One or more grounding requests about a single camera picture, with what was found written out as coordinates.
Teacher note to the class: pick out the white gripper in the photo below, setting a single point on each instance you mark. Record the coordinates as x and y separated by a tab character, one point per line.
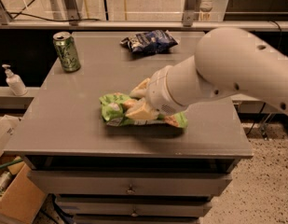
157	92

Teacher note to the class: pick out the green rice chip bag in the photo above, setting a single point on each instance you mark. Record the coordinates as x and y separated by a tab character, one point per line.
115	105

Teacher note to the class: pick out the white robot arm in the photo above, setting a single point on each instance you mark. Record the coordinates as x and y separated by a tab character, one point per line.
226	61

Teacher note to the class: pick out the blue chip bag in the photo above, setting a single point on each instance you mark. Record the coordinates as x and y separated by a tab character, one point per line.
152	42

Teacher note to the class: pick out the grey drawer cabinet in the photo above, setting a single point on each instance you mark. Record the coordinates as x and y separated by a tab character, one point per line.
89	166

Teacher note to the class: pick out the green soda can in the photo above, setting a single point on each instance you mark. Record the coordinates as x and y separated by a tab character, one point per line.
64	45

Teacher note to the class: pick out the top drawer knob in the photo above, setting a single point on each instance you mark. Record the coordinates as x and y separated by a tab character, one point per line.
130	190

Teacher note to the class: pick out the drawer knob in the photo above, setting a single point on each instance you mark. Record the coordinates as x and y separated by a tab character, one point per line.
134	213
130	190

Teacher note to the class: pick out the white pump bottle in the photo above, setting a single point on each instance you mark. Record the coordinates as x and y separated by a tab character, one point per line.
14	81

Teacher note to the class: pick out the cardboard box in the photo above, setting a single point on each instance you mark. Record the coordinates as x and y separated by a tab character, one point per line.
22	200

